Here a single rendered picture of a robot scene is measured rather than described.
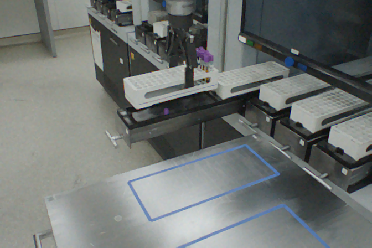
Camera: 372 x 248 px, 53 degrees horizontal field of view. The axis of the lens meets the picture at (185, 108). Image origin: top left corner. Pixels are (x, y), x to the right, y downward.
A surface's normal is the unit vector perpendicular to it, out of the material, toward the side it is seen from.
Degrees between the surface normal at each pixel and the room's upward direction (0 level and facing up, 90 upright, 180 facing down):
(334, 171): 90
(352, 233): 0
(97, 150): 0
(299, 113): 90
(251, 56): 90
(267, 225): 0
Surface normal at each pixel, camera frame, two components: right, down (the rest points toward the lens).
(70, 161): 0.00, -0.88
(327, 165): -0.87, 0.23
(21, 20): 0.48, 0.42
